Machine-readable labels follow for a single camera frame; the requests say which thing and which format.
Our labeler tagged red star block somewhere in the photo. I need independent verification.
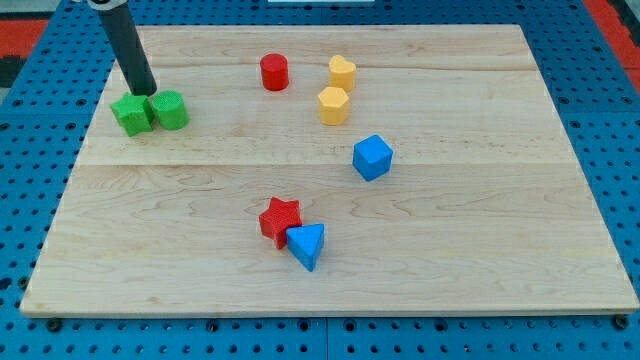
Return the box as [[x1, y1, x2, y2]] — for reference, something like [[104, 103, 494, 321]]
[[258, 197, 302, 249]]

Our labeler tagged green cylinder block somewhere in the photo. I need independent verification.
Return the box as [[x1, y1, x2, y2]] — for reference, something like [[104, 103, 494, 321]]
[[151, 90, 190, 130]]

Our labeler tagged yellow hexagon block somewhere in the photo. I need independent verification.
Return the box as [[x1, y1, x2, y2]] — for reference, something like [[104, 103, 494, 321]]
[[317, 87, 350, 126]]

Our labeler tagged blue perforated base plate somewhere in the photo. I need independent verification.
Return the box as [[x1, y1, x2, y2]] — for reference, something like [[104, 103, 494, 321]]
[[1, 0, 639, 359]]

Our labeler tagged blue triangle block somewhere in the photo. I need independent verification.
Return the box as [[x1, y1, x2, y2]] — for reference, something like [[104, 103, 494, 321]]
[[286, 223, 325, 272]]

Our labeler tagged yellow heart block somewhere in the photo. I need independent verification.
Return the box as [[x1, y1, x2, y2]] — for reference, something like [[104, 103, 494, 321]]
[[328, 55, 357, 92]]

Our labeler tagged red cylinder block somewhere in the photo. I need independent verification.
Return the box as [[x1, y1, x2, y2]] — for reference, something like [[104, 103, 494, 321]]
[[260, 53, 289, 91]]

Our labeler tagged light wooden board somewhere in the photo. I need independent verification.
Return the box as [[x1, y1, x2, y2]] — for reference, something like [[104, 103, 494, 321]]
[[20, 25, 639, 318]]

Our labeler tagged green star block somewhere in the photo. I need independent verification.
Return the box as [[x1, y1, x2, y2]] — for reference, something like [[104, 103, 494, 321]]
[[110, 93, 154, 137]]

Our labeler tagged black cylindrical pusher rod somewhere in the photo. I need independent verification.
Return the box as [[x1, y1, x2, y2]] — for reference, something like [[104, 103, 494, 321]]
[[95, 0, 157, 96]]

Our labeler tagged blue cube block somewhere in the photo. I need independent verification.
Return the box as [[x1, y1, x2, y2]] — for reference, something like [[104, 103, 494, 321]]
[[352, 134, 394, 181]]

